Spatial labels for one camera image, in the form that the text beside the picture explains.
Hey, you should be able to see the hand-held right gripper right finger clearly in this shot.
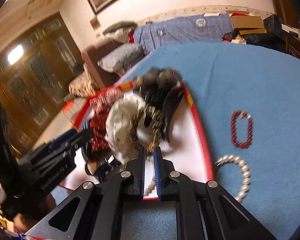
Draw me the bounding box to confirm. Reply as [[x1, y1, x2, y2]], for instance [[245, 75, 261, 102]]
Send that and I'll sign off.
[[153, 146, 278, 240]]

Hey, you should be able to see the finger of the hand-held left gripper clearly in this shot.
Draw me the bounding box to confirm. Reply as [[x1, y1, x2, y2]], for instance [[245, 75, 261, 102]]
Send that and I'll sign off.
[[49, 129, 82, 150], [65, 129, 93, 155]]

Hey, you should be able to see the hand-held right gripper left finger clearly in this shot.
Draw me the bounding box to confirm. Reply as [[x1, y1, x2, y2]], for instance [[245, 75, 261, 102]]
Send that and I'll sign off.
[[27, 146, 146, 240]]

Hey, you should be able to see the red-edged white box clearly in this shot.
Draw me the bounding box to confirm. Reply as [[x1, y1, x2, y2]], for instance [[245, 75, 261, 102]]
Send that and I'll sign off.
[[57, 69, 215, 202]]

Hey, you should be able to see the leopard print scrunchie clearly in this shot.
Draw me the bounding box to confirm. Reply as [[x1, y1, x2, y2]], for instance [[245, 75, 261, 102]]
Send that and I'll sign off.
[[130, 105, 165, 153]]

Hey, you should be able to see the black headband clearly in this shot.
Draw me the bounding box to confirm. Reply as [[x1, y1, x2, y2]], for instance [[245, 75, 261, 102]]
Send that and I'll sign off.
[[162, 85, 184, 143]]

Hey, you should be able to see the black toothed hair clip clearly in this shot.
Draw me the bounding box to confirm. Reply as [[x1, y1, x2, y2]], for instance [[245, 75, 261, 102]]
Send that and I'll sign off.
[[134, 67, 183, 110]]

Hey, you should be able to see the white pearl necklace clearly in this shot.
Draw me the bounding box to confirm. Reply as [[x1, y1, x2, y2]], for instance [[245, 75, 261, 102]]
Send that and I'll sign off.
[[144, 154, 252, 203]]

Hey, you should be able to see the person's left forearm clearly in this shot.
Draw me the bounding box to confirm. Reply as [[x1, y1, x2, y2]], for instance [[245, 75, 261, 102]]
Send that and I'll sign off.
[[0, 105, 22, 205]]

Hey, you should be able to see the red plaid scrunchie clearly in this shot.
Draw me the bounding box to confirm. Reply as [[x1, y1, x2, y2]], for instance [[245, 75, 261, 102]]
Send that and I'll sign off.
[[89, 86, 124, 153]]

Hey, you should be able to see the blue striped hair band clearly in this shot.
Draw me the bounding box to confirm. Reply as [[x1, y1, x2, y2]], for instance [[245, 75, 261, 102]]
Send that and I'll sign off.
[[81, 121, 122, 183]]

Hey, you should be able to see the white scrunchie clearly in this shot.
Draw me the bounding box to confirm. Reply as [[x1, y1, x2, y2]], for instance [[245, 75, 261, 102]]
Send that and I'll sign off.
[[105, 94, 150, 162]]

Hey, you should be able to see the patterned cushion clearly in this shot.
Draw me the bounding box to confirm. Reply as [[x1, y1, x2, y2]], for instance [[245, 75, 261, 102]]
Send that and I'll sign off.
[[69, 71, 100, 98]]

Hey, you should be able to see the wooden wardrobe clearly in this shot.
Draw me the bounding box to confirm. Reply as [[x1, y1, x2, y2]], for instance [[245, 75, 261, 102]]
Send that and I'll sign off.
[[0, 11, 84, 150]]

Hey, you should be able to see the brown headboard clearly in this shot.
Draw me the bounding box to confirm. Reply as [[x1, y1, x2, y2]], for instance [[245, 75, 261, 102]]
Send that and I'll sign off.
[[81, 37, 120, 90]]

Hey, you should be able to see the white pillow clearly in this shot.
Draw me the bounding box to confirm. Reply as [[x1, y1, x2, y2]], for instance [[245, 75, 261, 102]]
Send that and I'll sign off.
[[97, 42, 144, 73]]

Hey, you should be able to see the grey pillow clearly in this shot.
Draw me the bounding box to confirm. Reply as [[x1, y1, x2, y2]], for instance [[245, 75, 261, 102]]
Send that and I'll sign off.
[[102, 21, 138, 43]]

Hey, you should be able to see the blue blanket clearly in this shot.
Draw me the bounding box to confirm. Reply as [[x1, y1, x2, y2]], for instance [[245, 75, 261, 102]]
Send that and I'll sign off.
[[50, 41, 300, 240]]

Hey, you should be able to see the blue plaid bed sheet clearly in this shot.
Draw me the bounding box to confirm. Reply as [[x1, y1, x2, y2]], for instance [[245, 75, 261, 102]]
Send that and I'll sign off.
[[134, 12, 234, 54]]

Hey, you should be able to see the cardboard box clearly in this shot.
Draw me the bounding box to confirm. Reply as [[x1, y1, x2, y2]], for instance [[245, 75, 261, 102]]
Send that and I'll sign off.
[[226, 10, 264, 30]]

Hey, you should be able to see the wooden cabinet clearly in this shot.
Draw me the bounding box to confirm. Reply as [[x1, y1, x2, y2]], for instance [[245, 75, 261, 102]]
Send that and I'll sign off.
[[266, 0, 300, 64]]

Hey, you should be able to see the red bead bracelet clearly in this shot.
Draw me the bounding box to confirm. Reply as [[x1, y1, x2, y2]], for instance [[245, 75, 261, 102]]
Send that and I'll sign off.
[[230, 110, 253, 148]]

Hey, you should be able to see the small wall picture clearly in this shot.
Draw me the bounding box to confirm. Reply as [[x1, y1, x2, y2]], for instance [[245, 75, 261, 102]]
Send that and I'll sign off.
[[90, 16, 102, 29]]

